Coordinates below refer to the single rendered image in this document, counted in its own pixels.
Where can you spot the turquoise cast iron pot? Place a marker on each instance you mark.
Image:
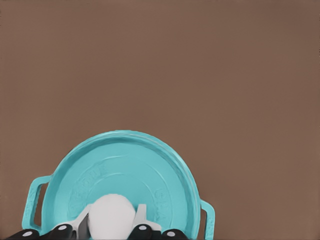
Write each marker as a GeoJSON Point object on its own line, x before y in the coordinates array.
{"type": "Point", "coordinates": [29, 200]}

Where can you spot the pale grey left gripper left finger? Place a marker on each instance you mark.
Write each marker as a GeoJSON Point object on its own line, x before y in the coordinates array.
{"type": "Point", "coordinates": [75, 226]}

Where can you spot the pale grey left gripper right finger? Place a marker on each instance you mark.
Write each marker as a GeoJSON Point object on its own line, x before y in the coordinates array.
{"type": "Point", "coordinates": [143, 222]}

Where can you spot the turquoise lid with white knob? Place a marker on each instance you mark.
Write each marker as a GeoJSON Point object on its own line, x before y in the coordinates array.
{"type": "Point", "coordinates": [125, 162]}

